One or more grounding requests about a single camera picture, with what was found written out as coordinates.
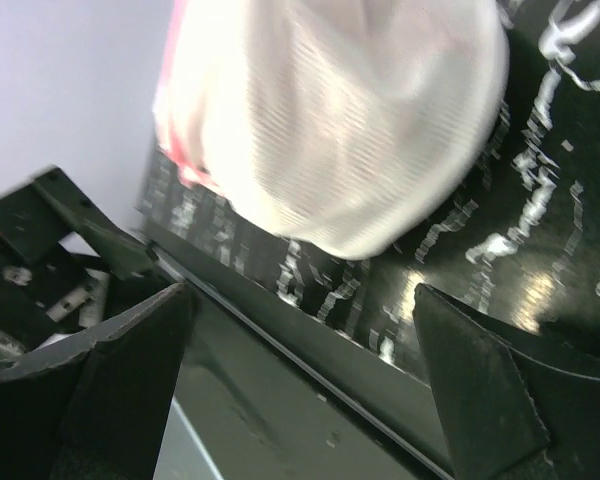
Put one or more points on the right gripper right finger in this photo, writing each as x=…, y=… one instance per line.
x=512, y=405

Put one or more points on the white pink mesh laundry bag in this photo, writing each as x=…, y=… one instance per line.
x=338, y=123

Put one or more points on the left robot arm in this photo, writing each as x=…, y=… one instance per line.
x=53, y=239

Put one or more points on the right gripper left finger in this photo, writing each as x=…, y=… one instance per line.
x=95, y=405

